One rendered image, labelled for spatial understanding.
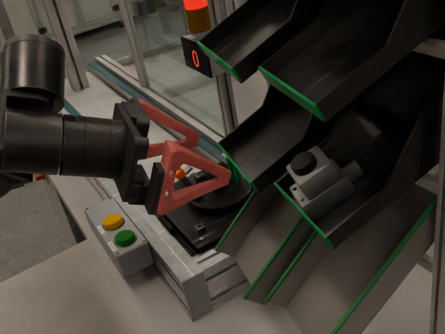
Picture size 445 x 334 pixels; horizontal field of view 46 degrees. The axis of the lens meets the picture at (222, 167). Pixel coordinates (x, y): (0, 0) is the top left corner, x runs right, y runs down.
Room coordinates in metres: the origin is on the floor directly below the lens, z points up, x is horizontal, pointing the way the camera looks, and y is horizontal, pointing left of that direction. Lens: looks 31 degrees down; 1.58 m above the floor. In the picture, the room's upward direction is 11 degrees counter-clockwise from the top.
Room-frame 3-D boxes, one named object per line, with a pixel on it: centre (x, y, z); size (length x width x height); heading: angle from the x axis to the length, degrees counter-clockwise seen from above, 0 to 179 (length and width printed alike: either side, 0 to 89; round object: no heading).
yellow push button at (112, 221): (0.90, 0.25, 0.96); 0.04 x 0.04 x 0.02
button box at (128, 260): (0.90, 0.25, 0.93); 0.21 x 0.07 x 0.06; 25
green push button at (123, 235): (0.83, 0.22, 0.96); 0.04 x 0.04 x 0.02
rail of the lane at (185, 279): (1.10, 0.27, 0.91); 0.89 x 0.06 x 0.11; 25
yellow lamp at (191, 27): (1.13, -0.01, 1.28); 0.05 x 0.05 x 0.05
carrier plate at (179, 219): (0.91, 0.02, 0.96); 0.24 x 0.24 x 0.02; 25
